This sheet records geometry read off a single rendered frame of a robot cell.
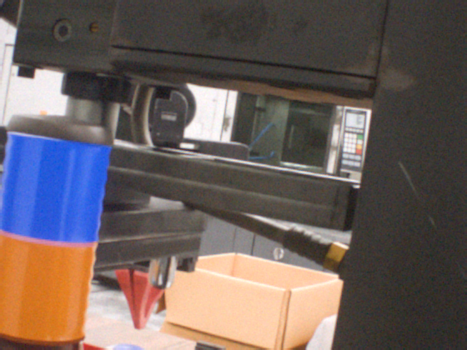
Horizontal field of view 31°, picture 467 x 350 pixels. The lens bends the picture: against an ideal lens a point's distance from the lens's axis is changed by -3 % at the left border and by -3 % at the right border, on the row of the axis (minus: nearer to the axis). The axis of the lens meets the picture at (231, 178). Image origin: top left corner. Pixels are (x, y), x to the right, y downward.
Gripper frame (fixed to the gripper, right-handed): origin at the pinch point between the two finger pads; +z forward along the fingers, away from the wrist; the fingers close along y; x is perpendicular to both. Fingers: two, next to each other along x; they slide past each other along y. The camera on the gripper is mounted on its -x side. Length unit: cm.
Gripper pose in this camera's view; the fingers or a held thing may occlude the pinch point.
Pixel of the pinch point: (140, 322)
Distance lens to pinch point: 100.9
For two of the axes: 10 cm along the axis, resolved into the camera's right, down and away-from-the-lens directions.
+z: -1.3, 9.9, 0.6
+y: -9.1, -1.4, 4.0
